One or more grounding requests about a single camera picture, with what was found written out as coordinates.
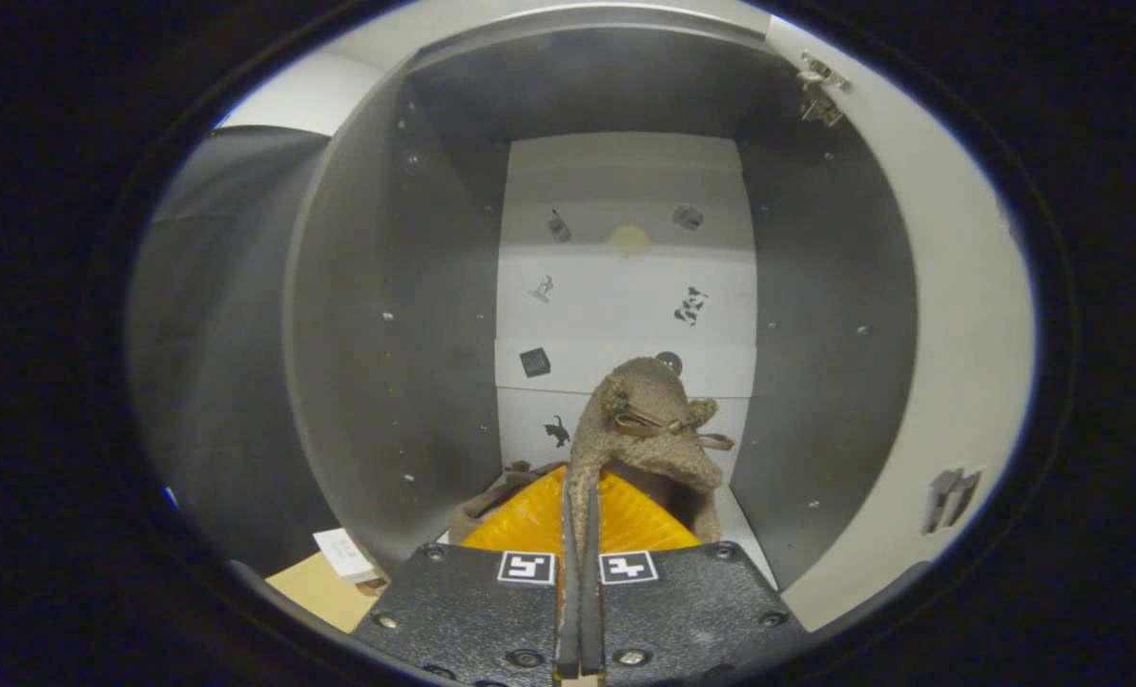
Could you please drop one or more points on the grey shoe cabinet door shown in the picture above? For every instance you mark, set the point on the grey shoe cabinet door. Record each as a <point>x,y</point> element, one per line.
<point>959,334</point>

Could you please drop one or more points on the dark grey shoe cabinet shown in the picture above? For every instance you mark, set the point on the dark grey shoe cabinet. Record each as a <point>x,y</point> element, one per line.
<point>386,334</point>

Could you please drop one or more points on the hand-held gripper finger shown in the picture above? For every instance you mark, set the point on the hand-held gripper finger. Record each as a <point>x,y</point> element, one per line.
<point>590,620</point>
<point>568,620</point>

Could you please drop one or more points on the brown flat item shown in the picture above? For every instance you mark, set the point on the brown flat item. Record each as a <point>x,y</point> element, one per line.
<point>373,587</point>

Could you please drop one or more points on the white printed box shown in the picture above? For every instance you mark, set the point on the white printed box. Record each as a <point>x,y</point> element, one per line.
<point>346,555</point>

